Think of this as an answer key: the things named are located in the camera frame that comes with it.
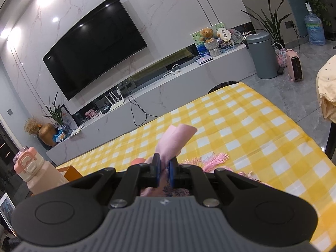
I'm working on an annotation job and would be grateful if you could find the pink soft cloth toy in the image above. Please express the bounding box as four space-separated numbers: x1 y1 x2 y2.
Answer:
141 124 197 197

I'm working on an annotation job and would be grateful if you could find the coral pink ball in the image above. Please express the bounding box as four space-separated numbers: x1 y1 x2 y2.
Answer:
130 157 146 165

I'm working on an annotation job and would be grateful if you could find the pink tassel pouch toy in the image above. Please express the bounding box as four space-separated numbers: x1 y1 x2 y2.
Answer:
182 152 270 187

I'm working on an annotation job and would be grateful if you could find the white wifi router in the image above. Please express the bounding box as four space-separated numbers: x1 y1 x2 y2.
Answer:
104 87 125 111

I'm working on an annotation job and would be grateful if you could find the orange storage box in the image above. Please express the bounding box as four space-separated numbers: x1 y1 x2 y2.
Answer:
58 166 82 182

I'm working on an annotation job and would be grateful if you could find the yellow checkered tablecloth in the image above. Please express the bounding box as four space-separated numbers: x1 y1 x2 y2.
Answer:
69 83 335 251

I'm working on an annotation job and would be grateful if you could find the white TV cabinet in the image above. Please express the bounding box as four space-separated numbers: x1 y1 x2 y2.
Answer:
47 44 256 165

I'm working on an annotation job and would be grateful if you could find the black round waste basket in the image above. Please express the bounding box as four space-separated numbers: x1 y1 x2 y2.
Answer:
208 81 238 94

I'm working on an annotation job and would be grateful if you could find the small potted green plant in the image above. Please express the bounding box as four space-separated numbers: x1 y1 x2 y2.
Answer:
44 93 65 126

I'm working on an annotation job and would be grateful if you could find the golden vase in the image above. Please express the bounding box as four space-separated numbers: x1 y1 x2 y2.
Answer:
39 123 56 147

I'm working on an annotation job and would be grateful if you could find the pink water bottle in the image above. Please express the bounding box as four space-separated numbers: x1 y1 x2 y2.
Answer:
13 147 68 195

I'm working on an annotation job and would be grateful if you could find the brown teddy bear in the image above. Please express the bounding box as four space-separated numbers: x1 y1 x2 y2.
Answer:
200 28 214 43

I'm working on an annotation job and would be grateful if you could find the white round hand fan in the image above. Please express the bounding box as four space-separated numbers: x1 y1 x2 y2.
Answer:
217 27 232 44

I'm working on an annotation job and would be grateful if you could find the black curved television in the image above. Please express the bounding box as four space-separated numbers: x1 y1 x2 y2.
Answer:
43 0 147 100

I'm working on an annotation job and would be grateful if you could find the grey lidded trash bin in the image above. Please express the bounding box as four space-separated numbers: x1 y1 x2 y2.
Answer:
246 30 279 79

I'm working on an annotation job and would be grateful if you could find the pink woven bag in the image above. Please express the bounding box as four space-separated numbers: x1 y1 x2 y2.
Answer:
273 42 286 68

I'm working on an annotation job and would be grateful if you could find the pink space heater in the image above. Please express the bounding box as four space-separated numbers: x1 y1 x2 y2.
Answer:
285 49 303 82

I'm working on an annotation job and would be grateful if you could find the tall green potted plant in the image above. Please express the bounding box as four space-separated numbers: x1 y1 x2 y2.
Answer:
241 0 291 44

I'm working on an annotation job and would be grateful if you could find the yellow cushioned chair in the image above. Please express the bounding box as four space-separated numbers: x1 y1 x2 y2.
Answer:
316 55 336 123

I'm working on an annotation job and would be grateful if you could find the blue water jug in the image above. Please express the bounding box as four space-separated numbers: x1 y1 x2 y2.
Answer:
305 11 326 46

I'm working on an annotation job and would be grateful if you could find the black power cable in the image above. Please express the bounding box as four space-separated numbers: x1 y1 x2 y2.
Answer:
126 84 160 127

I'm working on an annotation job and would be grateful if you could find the white charging cable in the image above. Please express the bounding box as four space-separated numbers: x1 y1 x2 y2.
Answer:
162 64 182 78

